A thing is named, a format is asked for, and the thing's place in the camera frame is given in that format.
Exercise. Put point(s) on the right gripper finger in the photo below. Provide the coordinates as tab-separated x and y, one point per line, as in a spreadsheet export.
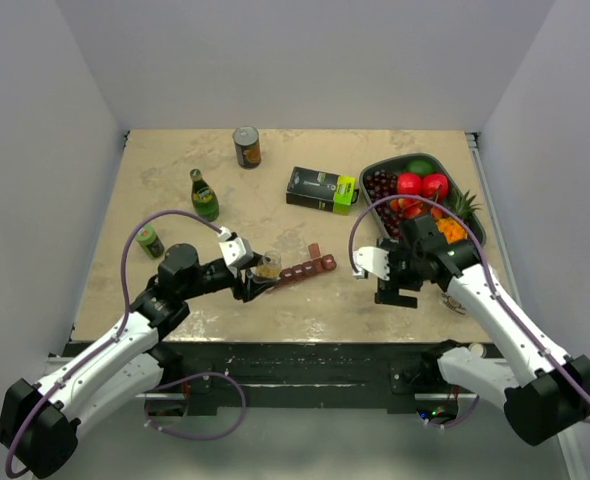
383	292
407	301

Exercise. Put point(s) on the grey fruit tray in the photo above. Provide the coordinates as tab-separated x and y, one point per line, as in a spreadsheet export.
376	181

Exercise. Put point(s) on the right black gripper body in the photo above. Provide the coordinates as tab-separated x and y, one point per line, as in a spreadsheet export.
405	272

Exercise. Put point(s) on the clear pill jar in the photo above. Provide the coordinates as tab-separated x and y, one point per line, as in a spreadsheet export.
269	266

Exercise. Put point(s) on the aluminium frame rail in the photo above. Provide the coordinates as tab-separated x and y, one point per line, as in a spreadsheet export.
334	384

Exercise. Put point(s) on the red cherries cluster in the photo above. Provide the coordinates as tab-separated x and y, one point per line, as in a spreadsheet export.
409	208

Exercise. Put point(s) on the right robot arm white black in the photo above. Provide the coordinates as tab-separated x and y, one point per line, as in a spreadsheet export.
539	387

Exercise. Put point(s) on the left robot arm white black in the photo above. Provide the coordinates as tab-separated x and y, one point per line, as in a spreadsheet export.
41	423

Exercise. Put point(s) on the black green product box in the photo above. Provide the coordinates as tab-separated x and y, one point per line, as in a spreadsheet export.
322	191

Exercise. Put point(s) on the black mounting base plate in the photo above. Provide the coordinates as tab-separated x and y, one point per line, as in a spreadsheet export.
214	354

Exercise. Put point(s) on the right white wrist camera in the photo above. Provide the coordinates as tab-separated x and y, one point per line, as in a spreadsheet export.
371	260

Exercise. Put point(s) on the red apple left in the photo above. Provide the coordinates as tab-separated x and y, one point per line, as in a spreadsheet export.
409	184

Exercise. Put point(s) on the red apple right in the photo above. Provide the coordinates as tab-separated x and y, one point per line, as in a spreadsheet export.
435	186

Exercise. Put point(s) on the clear jar lid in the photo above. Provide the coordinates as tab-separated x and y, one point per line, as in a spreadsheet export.
477	349

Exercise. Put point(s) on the orange labelled tin can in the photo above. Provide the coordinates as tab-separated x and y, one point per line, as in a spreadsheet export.
247	147

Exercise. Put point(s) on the white paper cup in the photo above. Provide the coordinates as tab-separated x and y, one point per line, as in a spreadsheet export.
452	304

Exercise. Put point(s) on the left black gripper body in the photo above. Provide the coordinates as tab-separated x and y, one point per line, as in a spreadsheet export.
238	284

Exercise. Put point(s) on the red apple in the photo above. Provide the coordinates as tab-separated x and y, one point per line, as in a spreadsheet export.
409	184
435	186

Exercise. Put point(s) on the small pineapple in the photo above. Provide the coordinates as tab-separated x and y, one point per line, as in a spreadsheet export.
463	206

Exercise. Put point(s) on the green glass bottle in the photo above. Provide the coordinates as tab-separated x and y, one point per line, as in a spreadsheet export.
204	199

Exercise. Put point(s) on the small green lidded jar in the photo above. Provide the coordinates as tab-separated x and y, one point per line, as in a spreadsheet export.
148	240

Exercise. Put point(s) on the green lime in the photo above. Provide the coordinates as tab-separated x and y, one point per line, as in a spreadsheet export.
420	167

